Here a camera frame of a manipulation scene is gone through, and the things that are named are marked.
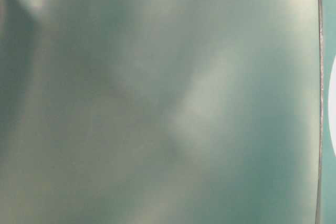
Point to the large blurred green panel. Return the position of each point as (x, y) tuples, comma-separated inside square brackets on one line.
[(160, 111)]

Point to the white round object at edge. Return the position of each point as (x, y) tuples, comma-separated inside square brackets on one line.
[(332, 106)]

